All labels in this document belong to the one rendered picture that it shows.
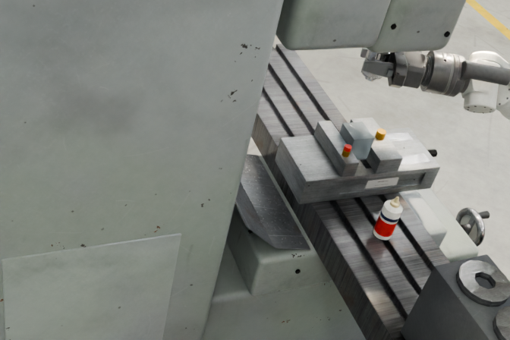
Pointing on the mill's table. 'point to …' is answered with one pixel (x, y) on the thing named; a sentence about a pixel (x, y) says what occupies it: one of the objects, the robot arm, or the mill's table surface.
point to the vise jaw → (381, 150)
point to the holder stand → (462, 303)
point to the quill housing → (426, 4)
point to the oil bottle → (388, 218)
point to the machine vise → (350, 166)
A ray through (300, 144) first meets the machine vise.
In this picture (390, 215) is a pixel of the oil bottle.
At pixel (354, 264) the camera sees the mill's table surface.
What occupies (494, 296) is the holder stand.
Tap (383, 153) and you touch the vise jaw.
